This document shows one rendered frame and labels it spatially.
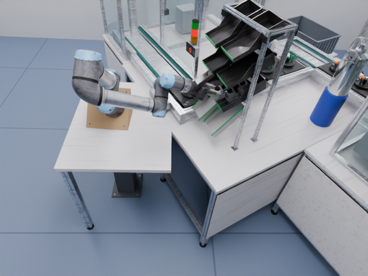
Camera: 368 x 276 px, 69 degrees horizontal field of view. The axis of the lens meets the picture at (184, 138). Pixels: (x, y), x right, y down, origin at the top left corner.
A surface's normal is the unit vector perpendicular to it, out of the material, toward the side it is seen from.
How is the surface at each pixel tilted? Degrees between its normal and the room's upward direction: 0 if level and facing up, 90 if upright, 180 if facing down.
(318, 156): 0
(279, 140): 0
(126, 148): 0
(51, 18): 90
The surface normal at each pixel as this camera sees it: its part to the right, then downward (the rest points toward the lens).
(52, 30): 0.02, 0.73
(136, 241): 0.06, -0.69
